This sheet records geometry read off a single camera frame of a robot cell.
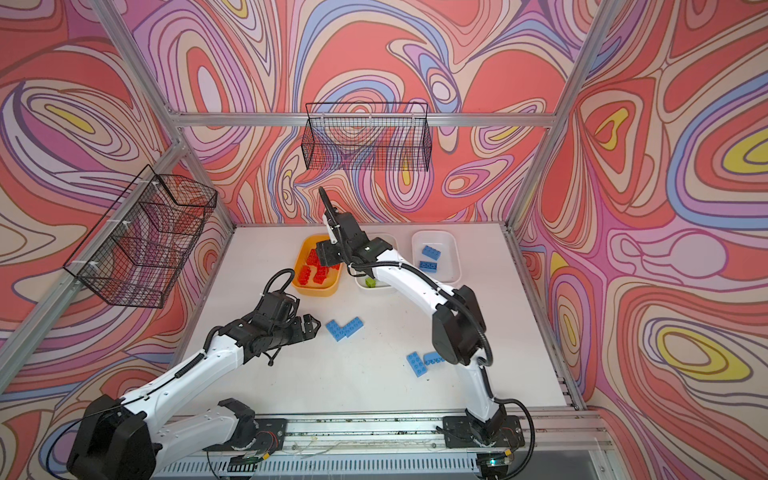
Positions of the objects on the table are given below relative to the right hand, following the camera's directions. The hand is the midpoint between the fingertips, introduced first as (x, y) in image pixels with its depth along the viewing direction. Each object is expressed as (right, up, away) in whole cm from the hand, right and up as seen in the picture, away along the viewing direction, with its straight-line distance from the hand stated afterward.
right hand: (331, 253), depth 86 cm
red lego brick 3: (-10, -2, +19) cm, 22 cm away
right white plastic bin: (+39, -5, +19) cm, 43 cm away
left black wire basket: (-41, +2, -18) cm, 45 cm away
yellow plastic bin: (-2, -11, +9) cm, 15 cm away
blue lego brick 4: (+25, -32, -3) cm, 41 cm away
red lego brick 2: (-6, -7, +16) cm, 18 cm away
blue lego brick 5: (+29, -30, -1) cm, 42 cm away
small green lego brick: (+11, -10, +13) cm, 20 cm away
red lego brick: (-14, -8, +21) cm, 26 cm away
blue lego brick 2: (+1, -24, +4) cm, 24 cm away
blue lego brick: (+33, 0, +22) cm, 40 cm away
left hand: (-7, -21, -1) cm, 23 cm away
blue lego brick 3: (+4, -24, +4) cm, 25 cm away
